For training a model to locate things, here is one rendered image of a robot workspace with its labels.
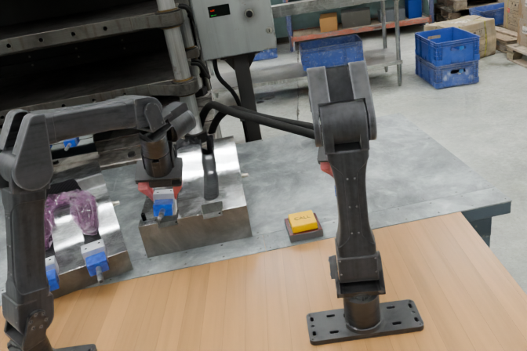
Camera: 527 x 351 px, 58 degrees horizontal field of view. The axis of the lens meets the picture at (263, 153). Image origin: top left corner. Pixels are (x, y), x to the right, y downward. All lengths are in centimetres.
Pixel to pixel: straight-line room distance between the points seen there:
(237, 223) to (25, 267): 48
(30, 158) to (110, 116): 17
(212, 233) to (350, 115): 58
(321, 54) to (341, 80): 401
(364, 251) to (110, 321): 54
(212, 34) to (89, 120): 105
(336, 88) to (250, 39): 116
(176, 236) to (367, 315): 52
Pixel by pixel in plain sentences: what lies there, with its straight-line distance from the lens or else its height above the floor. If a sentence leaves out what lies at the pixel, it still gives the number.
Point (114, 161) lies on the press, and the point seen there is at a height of 79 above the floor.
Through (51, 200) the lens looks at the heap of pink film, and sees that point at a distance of 143.
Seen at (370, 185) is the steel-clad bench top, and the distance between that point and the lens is 134.
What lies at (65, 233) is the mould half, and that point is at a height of 87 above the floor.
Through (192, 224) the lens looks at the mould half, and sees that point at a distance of 116.
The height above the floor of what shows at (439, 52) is 35.
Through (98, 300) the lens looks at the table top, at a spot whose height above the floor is 80.
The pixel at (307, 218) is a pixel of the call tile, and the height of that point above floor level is 84.
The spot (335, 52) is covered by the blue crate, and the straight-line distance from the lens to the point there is 479.
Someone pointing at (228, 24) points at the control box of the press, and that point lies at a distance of 188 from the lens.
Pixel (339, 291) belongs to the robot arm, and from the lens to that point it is 85.
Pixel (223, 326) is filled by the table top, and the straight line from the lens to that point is 96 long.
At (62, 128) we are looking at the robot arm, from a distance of 88.
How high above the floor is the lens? 144
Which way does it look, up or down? 23 degrees down
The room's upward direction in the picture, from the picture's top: 10 degrees counter-clockwise
